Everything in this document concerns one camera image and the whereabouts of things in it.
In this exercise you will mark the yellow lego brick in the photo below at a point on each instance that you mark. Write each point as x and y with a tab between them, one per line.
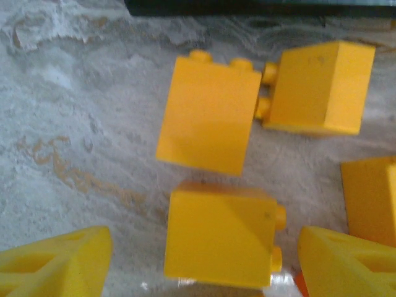
371	198
207	117
216	235
315	89

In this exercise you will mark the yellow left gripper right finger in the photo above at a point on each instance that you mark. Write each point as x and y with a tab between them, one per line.
346	272

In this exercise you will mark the long orange lego brick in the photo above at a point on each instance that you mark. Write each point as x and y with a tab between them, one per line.
300	286

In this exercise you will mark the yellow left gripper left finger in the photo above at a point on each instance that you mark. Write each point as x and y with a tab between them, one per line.
62	266

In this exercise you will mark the black plastic bin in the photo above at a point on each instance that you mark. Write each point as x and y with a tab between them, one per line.
247	6

